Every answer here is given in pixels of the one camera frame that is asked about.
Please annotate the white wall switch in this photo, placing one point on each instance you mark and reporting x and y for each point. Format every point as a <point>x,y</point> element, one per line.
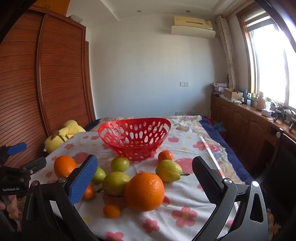
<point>183,83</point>

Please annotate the teal cloth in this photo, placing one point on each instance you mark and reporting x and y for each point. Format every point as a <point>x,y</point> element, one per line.
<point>218,127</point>

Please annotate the medium orange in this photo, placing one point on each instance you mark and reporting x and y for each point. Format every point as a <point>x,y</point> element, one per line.
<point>63,165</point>

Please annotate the pink bottle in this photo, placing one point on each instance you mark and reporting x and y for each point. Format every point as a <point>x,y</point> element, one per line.
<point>260,102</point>

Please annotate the large orange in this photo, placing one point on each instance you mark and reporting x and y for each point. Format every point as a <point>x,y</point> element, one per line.
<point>144,192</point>

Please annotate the wooden slatted wardrobe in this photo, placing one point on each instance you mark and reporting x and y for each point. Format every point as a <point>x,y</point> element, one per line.
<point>60,81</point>

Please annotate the folded floral cloth stack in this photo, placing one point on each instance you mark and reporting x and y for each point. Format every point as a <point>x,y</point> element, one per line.
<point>218,87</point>

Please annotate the wooden side cabinet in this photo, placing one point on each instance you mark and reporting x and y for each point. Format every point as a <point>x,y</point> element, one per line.
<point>240,122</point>

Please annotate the small white box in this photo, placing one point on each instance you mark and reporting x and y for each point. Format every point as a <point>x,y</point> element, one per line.
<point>266,112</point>

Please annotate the black tripod stand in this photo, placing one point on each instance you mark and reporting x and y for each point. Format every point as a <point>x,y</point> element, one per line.
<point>278,113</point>

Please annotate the wooden framed window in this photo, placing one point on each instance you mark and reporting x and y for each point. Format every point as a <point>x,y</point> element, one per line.
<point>270,64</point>

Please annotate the white strawberry flower print cloth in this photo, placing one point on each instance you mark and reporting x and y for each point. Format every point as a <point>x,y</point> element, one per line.
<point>185,197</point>

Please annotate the yellow-green pear with stem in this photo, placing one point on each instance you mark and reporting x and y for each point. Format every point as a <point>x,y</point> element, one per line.
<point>167,170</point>

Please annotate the yellow plush toy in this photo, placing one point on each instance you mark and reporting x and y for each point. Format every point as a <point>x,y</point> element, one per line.
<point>69,128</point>

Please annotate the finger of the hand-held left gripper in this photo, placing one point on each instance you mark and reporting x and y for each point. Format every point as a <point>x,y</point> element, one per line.
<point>16,148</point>
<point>34,165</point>

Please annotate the cardboard box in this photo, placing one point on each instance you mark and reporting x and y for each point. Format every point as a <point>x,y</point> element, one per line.
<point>232,93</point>

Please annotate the green apple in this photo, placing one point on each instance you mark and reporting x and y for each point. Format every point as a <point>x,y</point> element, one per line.
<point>100,175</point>
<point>119,164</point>

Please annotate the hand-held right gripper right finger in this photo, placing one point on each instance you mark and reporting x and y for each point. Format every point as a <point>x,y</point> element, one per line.
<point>208,182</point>

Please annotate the person's left hand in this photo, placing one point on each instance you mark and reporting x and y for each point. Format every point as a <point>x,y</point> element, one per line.
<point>12,206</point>

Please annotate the red perforated plastic basket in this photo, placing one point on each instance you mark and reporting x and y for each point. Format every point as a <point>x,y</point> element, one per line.
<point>167,128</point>

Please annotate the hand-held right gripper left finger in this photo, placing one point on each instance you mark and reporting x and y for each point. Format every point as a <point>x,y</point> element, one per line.
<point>83,179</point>

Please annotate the small tangerine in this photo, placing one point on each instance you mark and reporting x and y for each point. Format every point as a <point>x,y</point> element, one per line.
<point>165,156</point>
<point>89,192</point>
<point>111,211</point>

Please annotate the white wall air conditioner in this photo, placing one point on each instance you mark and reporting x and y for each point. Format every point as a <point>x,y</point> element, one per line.
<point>192,31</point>

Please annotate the pale patterned curtain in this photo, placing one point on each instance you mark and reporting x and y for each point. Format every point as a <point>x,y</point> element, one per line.
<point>227,53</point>

